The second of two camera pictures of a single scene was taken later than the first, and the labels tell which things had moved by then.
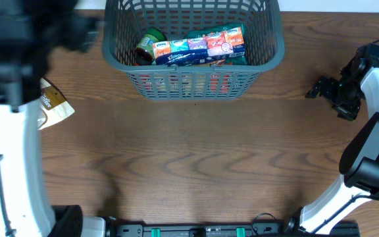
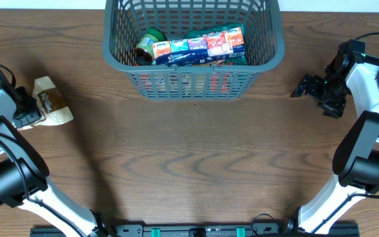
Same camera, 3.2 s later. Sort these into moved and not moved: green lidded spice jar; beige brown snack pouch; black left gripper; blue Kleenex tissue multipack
Moved: black left gripper
Not moved: blue Kleenex tissue multipack; green lidded spice jar; beige brown snack pouch
